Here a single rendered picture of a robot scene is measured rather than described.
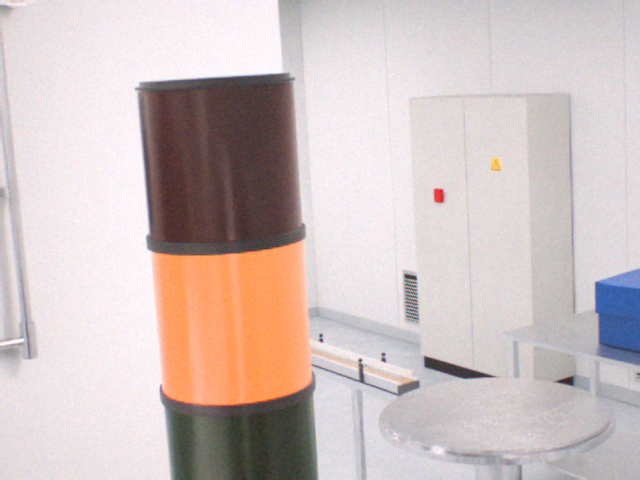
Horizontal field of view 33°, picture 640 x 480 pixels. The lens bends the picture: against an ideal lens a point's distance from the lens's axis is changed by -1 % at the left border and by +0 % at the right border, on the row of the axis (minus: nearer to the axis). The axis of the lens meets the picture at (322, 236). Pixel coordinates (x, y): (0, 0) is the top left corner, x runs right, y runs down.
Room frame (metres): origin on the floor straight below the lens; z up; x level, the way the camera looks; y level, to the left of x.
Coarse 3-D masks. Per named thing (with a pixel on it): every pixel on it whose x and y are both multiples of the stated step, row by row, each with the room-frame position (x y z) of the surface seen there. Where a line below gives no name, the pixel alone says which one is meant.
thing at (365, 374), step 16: (320, 336) 5.28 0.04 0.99; (320, 352) 5.18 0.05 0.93; (336, 352) 5.16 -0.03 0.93; (352, 352) 5.01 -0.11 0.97; (320, 368) 5.08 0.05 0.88; (336, 368) 4.96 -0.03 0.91; (352, 368) 4.86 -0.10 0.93; (368, 368) 4.86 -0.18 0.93; (384, 368) 4.83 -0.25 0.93; (400, 368) 4.70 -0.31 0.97; (352, 384) 4.86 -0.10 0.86; (368, 384) 4.75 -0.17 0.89; (384, 384) 4.65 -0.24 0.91; (400, 384) 4.58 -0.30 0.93; (416, 384) 4.63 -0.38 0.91
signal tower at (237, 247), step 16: (160, 80) 0.33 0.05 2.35; (176, 80) 0.32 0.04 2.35; (192, 80) 0.32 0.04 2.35; (208, 80) 0.32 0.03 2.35; (224, 80) 0.32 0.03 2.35; (240, 80) 0.32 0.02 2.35; (256, 80) 0.32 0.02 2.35; (272, 80) 0.32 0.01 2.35; (288, 80) 0.33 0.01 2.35; (304, 224) 0.34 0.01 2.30; (256, 240) 0.32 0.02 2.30; (272, 240) 0.32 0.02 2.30; (288, 240) 0.32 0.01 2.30; (160, 384) 0.34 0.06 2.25; (160, 400) 0.33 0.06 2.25; (176, 400) 0.32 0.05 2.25; (272, 400) 0.32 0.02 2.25; (288, 400) 0.32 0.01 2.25; (208, 416) 0.32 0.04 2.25; (224, 416) 0.31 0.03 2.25
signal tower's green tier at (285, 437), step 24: (288, 408) 0.32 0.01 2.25; (312, 408) 0.33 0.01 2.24; (168, 432) 0.33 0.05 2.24; (192, 432) 0.32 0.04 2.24; (216, 432) 0.32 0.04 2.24; (240, 432) 0.32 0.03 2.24; (264, 432) 0.32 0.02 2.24; (288, 432) 0.32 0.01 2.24; (312, 432) 0.33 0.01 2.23; (168, 456) 0.33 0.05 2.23; (192, 456) 0.32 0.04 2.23; (216, 456) 0.32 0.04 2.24; (240, 456) 0.32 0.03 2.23; (264, 456) 0.32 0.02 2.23; (288, 456) 0.32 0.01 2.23; (312, 456) 0.33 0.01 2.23
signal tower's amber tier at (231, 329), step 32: (160, 256) 0.32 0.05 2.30; (192, 256) 0.32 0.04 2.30; (224, 256) 0.32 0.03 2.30; (256, 256) 0.32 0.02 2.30; (288, 256) 0.33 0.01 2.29; (160, 288) 0.33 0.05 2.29; (192, 288) 0.32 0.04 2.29; (224, 288) 0.32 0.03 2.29; (256, 288) 0.32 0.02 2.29; (288, 288) 0.32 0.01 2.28; (160, 320) 0.33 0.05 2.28; (192, 320) 0.32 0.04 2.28; (224, 320) 0.32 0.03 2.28; (256, 320) 0.32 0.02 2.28; (288, 320) 0.32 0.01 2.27; (160, 352) 0.33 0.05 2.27; (192, 352) 0.32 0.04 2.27; (224, 352) 0.32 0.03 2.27; (256, 352) 0.32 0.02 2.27; (288, 352) 0.32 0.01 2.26; (192, 384) 0.32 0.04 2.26; (224, 384) 0.32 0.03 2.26; (256, 384) 0.32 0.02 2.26; (288, 384) 0.32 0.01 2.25
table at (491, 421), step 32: (448, 384) 4.54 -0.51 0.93; (480, 384) 4.51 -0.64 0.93; (512, 384) 4.48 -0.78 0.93; (544, 384) 4.45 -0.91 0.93; (384, 416) 4.16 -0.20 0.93; (416, 416) 4.14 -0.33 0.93; (448, 416) 4.12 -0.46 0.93; (480, 416) 4.09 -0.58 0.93; (512, 416) 4.07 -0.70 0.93; (544, 416) 4.04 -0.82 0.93; (576, 416) 4.02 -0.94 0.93; (608, 416) 4.00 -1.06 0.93; (416, 448) 3.84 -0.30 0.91; (448, 448) 3.77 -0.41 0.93; (480, 448) 3.74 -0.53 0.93; (512, 448) 3.72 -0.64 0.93; (544, 448) 3.72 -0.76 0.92; (576, 448) 3.75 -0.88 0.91
